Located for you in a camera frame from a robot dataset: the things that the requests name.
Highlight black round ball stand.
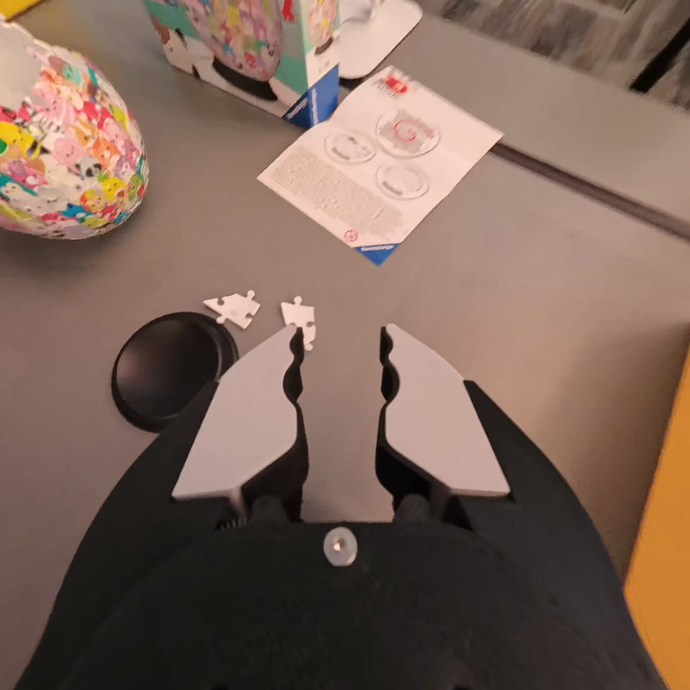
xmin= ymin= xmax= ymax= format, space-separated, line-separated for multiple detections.
xmin=110 ymin=312 xmax=239 ymax=432

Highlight colourful puzzle box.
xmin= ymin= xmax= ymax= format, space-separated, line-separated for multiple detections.
xmin=143 ymin=0 xmax=341 ymax=129

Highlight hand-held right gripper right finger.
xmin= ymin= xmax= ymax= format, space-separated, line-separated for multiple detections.
xmin=374 ymin=322 xmax=513 ymax=522

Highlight colourful puzzle ball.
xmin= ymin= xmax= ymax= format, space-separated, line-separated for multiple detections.
xmin=0 ymin=19 xmax=151 ymax=240

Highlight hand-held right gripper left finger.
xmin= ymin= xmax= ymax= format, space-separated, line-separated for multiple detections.
xmin=170 ymin=325 xmax=311 ymax=522

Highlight white folded instruction leaflet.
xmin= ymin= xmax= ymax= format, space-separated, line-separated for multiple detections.
xmin=257 ymin=65 xmax=505 ymax=266

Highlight white puzzle piece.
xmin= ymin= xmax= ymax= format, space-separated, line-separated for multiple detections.
xmin=280 ymin=295 xmax=318 ymax=351
xmin=203 ymin=290 xmax=261 ymax=329

